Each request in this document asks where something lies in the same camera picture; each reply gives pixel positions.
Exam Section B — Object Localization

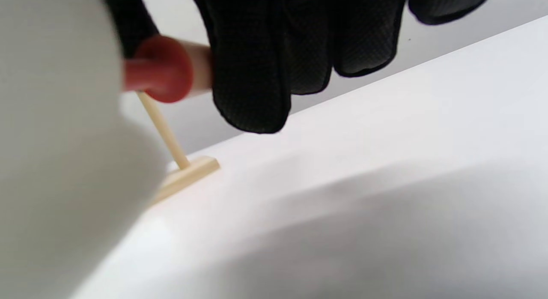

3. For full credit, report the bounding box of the orange handle cup brush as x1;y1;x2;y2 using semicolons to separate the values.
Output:
0;0;214;299

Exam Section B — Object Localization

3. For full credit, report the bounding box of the person's right hand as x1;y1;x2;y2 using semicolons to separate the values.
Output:
98;0;492;135

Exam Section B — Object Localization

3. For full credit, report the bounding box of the wooden hanging rack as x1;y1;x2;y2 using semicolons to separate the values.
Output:
136;91;221;206

